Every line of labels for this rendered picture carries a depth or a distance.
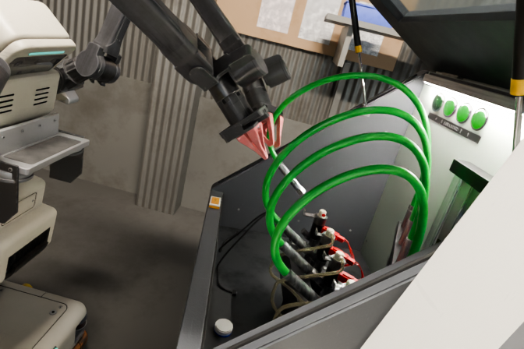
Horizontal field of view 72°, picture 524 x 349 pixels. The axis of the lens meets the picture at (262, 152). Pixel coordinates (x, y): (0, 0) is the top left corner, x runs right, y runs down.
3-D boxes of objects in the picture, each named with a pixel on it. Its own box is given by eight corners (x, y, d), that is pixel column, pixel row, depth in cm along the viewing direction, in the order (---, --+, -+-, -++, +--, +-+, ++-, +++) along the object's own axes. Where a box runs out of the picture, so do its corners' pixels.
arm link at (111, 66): (84, 64, 111) (71, 59, 106) (111, 51, 109) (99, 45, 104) (93, 91, 110) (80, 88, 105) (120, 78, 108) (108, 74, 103)
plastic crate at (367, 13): (385, 30, 210) (391, 14, 207) (393, 29, 191) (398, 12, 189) (338, 19, 211) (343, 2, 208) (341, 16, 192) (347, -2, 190)
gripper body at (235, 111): (263, 118, 72) (244, 85, 71) (223, 141, 75) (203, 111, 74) (269, 111, 78) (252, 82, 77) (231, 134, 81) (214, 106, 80)
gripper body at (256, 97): (285, 114, 94) (275, 90, 96) (263, 107, 86) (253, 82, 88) (265, 126, 97) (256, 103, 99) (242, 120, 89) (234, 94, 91)
